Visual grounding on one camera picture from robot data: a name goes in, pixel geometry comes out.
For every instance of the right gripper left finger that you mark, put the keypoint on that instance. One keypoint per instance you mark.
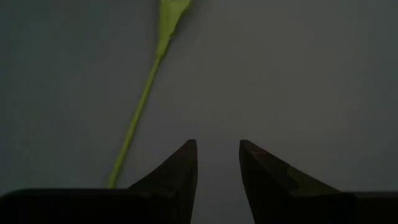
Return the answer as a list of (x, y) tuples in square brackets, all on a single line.
[(177, 186)]

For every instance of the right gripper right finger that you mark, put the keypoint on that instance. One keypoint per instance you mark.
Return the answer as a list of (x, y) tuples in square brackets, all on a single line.
[(273, 193)]

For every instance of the white artificial tulip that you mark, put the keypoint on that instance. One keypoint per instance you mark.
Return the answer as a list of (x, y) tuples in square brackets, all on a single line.
[(169, 21)]

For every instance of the blue table mat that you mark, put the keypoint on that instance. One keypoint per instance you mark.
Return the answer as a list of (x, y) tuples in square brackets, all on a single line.
[(280, 77)]

